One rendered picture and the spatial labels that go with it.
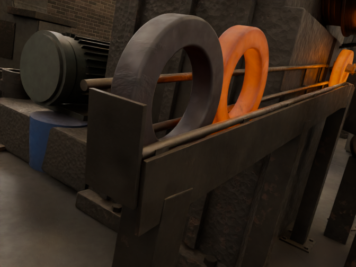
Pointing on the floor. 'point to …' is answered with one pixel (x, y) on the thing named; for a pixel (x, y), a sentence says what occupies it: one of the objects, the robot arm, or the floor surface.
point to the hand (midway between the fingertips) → (343, 67)
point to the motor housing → (344, 202)
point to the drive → (55, 100)
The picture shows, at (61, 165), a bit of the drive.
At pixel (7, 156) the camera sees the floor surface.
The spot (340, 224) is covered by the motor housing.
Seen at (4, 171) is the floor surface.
